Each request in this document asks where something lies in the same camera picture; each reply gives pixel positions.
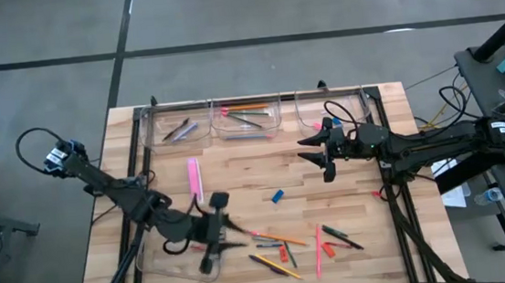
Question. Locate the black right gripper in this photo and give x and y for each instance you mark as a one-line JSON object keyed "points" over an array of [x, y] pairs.
{"points": [[344, 145]]}

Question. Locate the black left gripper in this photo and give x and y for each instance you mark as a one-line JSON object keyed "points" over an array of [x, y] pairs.
{"points": [[207, 232]]}

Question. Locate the red crayon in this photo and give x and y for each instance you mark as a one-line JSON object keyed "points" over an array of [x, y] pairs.
{"points": [[339, 245], [196, 247]]}

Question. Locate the dark blue crayon white print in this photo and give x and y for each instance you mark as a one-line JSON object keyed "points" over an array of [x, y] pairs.
{"points": [[268, 245]]}

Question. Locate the orange pencil pink eraser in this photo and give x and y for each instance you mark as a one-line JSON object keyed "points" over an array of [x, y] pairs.
{"points": [[245, 107], [279, 239]]}

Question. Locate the green crayon white print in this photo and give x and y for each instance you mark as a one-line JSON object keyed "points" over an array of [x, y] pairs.
{"points": [[291, 255]]}

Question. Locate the blue pencil pink eraser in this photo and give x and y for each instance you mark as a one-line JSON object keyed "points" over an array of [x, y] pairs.
{"points": [[250, 137]]}

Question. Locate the dark green crayon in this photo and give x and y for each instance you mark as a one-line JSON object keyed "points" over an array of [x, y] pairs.
{"points": [[335, 232]]}

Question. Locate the black pen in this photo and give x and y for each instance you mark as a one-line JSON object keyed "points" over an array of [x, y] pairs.
{"points": [[176, 129], [348, 242]]}

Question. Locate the light grey pen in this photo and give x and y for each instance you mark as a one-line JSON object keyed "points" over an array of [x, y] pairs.
{"points": [[184, 132]]}

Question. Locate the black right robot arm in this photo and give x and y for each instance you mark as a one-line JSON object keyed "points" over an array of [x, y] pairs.
{"points": [[440, 143]]}

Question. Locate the clear plastic bin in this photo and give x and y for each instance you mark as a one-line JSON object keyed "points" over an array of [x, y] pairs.
{"points": [[273, 121], [309, 109], [172, 270], [156, 143]]}

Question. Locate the purple pen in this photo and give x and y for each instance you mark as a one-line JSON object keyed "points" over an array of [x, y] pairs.
{"points": [[263, 262]]}

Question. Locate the yellow pencil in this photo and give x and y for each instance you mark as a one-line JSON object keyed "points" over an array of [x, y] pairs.
{"points": [[287, 271]]}

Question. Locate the green pencil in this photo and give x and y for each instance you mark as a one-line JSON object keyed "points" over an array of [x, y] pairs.
{"points": [[250, 113]]}

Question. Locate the white paper sheet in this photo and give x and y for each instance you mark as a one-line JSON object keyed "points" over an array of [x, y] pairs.
{"points": [[452, 197]]}

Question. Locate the black desk support beam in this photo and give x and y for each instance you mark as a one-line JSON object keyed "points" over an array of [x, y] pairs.
{"points": [[470, 173]]}

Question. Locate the clear water bottle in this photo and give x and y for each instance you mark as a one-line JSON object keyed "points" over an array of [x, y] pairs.
{"points": [[490, 195]]}

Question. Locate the small black object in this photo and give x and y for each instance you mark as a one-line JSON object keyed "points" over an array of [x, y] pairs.
{"points": [[500, 246]]}

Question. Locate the black monitor pole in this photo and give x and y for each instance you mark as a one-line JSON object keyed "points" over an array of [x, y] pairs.
{"points": [[500, 33]]}

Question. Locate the black aluminium frame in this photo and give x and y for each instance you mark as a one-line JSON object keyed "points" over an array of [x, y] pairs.
{"points": [[375, 103]]}

